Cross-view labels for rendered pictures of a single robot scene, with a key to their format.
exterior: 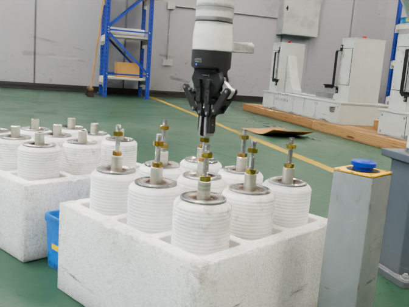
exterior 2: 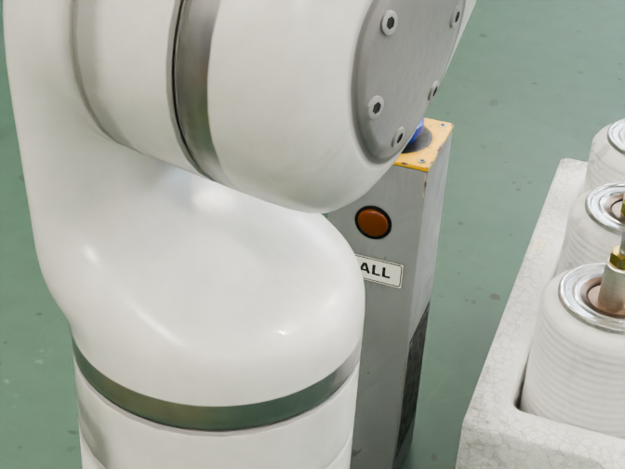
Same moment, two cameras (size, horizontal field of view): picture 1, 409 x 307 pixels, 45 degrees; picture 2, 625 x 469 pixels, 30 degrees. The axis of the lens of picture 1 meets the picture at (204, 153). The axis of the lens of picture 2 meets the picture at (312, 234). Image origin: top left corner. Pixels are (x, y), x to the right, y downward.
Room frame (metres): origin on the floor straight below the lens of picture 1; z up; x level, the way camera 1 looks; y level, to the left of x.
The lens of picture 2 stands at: (1.44, -0.62, 0.71)
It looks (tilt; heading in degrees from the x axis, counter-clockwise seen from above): 34 degrees down; 155
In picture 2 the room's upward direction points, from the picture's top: 3 degrees clockwise
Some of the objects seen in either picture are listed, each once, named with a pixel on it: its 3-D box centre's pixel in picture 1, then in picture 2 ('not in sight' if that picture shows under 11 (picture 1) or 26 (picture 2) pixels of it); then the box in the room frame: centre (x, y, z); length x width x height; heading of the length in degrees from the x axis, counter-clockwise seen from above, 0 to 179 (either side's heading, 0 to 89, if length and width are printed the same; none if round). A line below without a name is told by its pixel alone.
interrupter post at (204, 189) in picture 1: (204, 190); not in sight; (0.78, 0.00, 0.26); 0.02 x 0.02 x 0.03
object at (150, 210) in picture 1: (153, 232); not in sight; (0.86, 0.08, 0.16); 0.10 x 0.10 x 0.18
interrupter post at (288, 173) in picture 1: (288, 175); (618, 283); (0.95, -0.17, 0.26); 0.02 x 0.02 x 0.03
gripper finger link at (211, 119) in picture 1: (213, 120); not in sight; (0.94, -0.01, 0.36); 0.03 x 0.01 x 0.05; 44
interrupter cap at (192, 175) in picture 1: (202, 176); not in sight; (0.95, 0.00, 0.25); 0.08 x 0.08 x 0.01
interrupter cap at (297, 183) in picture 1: (286, 182); (615, 299); (0.95, -0.17, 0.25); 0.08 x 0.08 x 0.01
